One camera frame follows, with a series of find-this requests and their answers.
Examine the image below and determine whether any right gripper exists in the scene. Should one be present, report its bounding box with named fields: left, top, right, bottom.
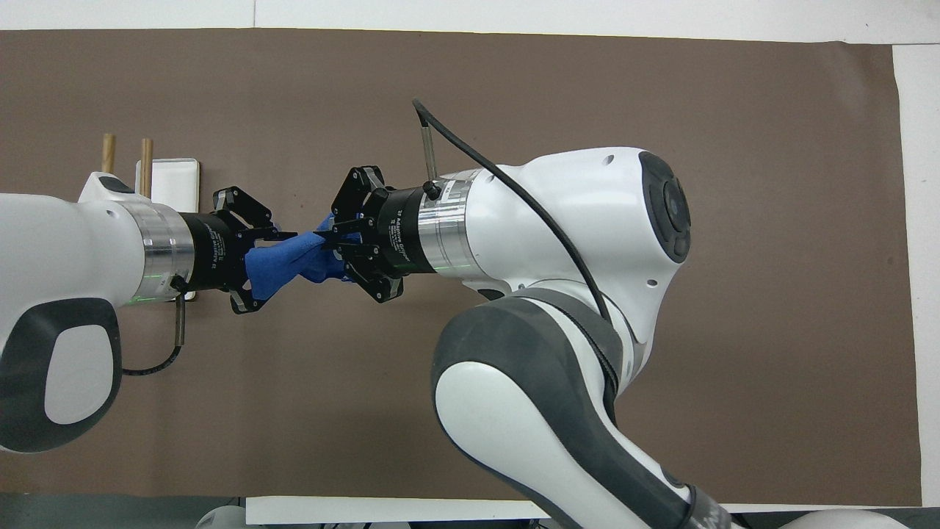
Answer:
left=315, top=165, right=439, bottom=304

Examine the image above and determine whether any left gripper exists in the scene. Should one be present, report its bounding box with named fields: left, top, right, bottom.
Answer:
left=181, top=186, right=299, bottom=315

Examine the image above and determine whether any blue towel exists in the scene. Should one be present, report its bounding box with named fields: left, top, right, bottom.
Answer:
left=244, top=213, right=363, bottom=301

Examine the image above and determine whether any black cable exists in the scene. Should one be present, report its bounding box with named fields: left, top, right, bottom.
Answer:
left=120, top=273, right=189, bottom=378
left=411, top=98, right=626, bottom=412

